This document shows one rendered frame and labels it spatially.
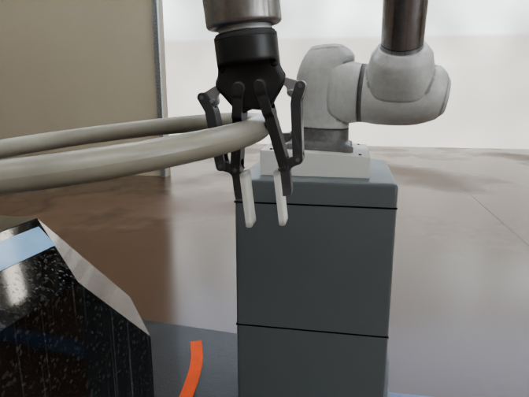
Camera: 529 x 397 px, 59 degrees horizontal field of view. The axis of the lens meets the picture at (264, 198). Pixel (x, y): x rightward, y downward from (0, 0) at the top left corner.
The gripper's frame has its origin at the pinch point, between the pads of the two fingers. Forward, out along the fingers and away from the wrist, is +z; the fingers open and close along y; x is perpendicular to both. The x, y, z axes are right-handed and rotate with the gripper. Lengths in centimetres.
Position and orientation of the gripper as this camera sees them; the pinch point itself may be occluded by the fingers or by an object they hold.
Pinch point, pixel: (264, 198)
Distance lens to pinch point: 58.8
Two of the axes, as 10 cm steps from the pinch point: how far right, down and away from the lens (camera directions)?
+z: 1.1, 9.7, 2.2
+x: -1.9, 2.4, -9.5
